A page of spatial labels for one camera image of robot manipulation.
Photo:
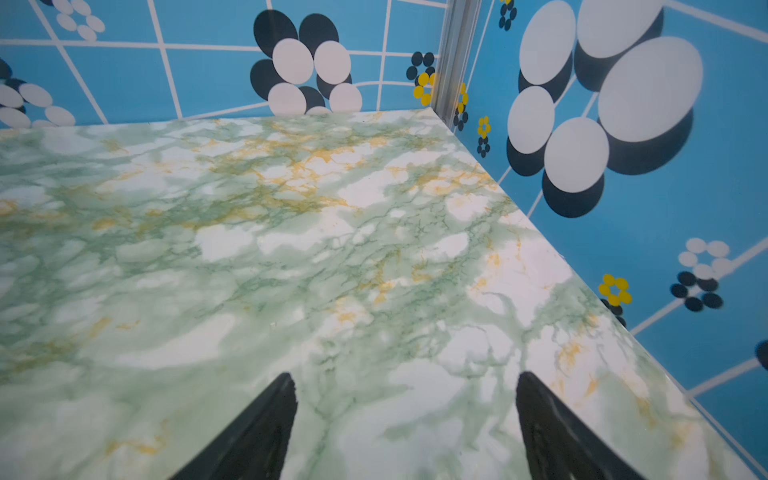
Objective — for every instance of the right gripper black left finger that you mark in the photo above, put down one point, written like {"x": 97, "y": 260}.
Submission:
{"x": 254, "y": 445}

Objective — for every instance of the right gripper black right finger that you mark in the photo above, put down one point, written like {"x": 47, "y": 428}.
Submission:
{"x": 558, "y": 444}

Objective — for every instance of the right aluminium corner post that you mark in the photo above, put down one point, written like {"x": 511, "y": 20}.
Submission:
{"x": 458, "y": 30}

